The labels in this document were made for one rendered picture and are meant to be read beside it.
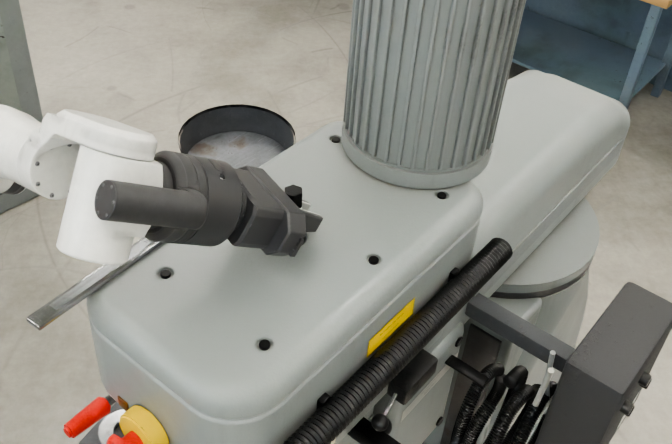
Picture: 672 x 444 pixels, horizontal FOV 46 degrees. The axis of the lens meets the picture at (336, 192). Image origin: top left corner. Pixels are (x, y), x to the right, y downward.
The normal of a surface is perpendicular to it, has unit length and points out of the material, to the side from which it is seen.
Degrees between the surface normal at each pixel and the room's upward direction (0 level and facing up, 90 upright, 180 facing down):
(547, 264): 0
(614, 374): 0
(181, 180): 31
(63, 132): 58
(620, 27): 90
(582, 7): 90
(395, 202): 0
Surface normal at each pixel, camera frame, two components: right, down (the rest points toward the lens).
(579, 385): -0.63, 0.46
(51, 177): 0.76, 0.26
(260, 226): 0.55, 0.55
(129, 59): 0.06, -0.77
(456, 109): 0.25, 0.62
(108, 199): -0.69, -0.12
